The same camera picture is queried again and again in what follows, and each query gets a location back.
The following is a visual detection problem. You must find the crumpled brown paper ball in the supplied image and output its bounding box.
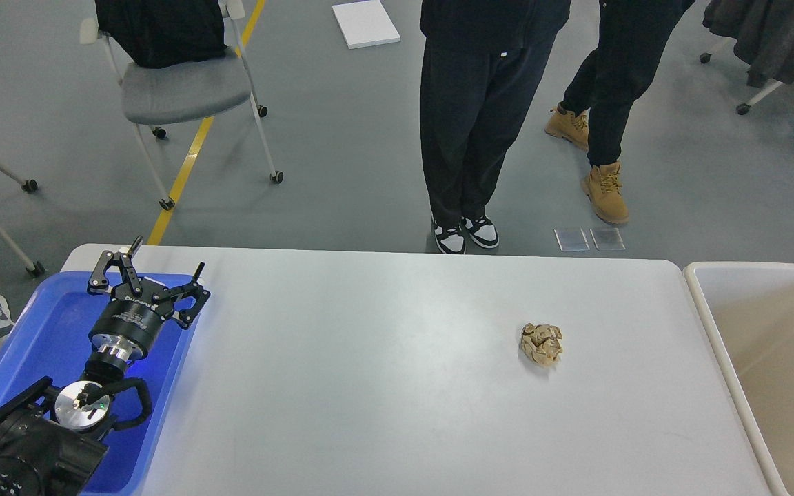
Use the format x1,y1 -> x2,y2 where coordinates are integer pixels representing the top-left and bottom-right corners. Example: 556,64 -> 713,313
519,323 -> 563,367

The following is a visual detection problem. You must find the beige plastic bin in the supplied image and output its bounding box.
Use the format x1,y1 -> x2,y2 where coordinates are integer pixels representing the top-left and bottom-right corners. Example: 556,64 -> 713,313
684,262 -> 794,495

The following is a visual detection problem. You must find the person with tan boots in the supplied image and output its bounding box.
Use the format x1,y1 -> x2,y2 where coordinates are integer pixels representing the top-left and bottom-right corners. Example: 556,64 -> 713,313
545,1 -> 693,225

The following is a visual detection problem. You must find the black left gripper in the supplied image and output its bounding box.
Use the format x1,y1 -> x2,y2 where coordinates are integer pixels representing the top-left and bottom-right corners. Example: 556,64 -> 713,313
86,236 -> 210,361

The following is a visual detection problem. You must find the left clear floor plate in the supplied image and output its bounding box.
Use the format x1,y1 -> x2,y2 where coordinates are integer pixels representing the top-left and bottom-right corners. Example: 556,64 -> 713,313
554,228 -> 590,252

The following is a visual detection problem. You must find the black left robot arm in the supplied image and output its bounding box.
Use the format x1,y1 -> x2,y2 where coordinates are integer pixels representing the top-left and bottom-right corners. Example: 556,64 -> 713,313
0,238 -> 210,495

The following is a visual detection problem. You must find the grey seat rolling chair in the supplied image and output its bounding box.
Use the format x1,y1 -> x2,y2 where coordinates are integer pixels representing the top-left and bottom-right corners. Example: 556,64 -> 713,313
80,0 -> 285,211

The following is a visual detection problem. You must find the black jacket on chair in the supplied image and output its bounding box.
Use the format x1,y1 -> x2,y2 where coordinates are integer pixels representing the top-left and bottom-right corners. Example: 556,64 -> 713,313
94,1 -> 227,68

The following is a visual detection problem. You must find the clear floor plate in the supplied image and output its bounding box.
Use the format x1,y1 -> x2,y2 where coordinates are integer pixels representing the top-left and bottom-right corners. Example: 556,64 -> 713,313
589,228 -> 626,251
554,228 -> 590,252

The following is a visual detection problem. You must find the blue plastic tray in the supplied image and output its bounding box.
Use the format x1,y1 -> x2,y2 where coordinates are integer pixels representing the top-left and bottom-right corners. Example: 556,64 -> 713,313
0,272 -> 194,495

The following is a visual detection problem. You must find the right clear floor plate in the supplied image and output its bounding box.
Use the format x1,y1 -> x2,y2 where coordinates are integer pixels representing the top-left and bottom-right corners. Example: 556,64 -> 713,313
589,228 -> 626,251

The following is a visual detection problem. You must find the person with black-white sneakers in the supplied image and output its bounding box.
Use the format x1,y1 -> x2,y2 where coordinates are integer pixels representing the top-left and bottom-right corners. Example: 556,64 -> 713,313
420,1 -> 570,254

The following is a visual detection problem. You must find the white flat box on floor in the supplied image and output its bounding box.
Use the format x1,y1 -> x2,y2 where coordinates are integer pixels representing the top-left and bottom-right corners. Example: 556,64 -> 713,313
332,1 -> 401,50

